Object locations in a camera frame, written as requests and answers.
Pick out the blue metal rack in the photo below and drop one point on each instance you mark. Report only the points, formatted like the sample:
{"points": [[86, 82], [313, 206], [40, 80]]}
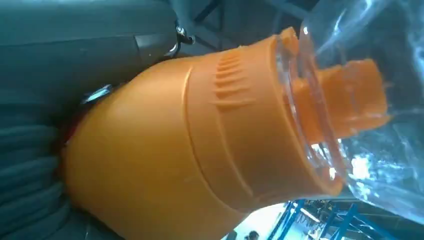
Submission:
{"points": [[344, 218]]}

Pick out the orange drink bottle clear cap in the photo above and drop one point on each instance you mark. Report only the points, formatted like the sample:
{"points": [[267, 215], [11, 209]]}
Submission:
{"points": [[165, 149]]}

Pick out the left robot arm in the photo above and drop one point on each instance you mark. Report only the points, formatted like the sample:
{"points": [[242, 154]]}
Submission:
{"points": [[26, 185]]}

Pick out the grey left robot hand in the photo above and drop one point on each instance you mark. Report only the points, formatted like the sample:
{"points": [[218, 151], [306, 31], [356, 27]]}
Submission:
{"points": [[66, 49]]}

